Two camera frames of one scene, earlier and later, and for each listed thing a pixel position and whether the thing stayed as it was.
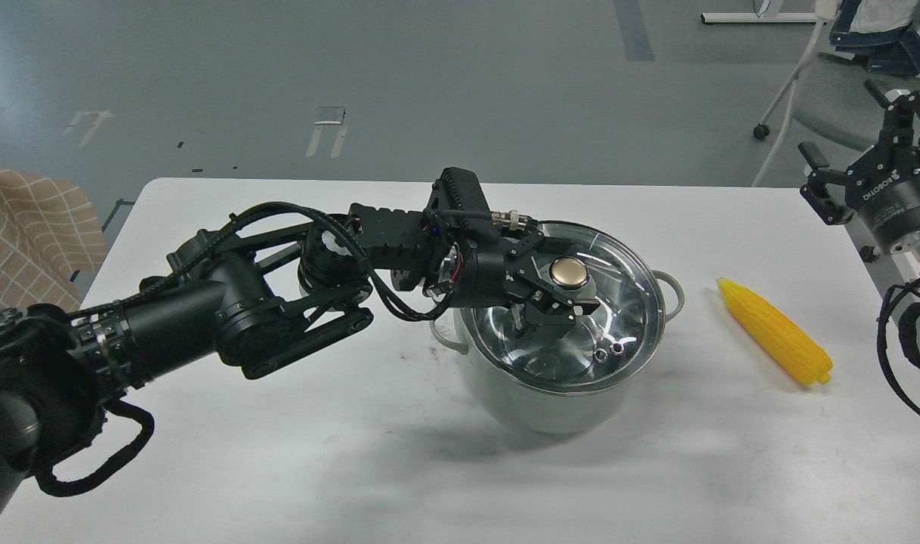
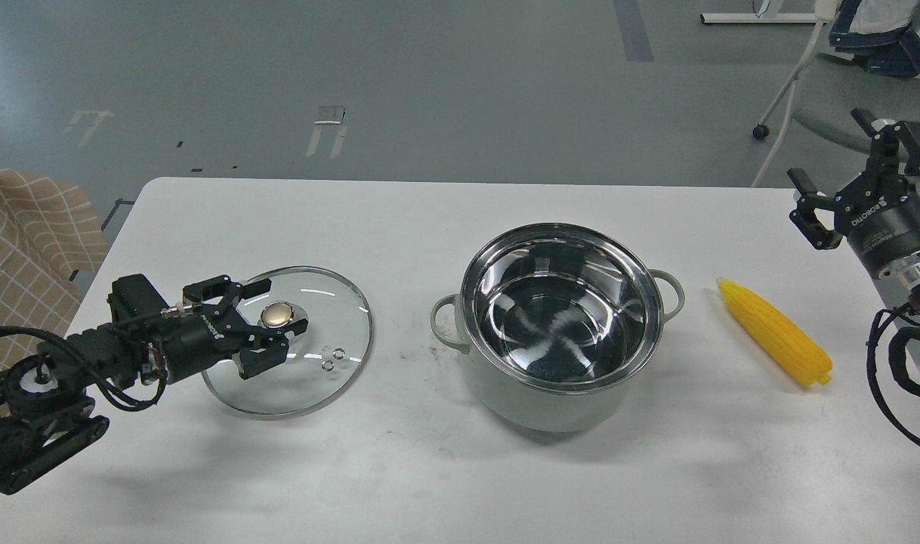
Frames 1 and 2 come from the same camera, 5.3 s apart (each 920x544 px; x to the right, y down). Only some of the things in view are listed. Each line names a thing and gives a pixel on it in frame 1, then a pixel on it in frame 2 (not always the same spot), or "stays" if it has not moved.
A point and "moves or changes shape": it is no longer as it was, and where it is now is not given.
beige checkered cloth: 38,242 stays
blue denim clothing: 900,51 stays
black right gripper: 896,196 -> 884,218
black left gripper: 500,275 -> 207,335
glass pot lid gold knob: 569,273 moves or changes shape
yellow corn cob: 784,340 stays
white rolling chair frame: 825,10 stays
